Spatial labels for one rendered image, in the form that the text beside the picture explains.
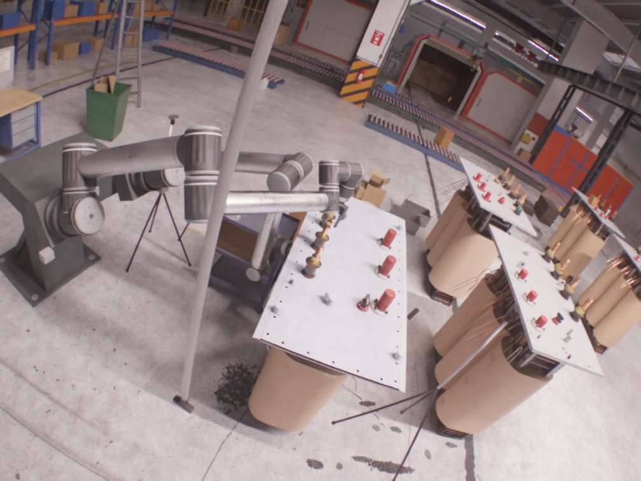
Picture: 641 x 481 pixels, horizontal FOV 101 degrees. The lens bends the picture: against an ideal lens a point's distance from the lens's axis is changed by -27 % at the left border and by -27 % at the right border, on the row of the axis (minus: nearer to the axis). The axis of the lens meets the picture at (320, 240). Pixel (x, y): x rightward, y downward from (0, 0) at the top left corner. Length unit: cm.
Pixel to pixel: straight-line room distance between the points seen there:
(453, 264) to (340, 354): 300
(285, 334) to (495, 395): 194
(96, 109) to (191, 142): 449
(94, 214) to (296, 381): 145
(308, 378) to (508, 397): 175
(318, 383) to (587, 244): 716
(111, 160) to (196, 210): 56
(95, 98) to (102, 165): 401
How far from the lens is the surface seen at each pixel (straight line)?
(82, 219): 195
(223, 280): 359
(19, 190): 257
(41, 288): 365
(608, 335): 724
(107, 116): 580
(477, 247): 444
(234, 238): 320
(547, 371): 312
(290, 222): 328
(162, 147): 151
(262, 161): 223
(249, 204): 150
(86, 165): 192
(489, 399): 316
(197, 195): 138
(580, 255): 853
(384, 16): 1210
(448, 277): 466
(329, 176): 185
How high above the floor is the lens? 269
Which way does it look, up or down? 34 degrees down
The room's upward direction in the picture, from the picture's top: 25 degrees clockwise
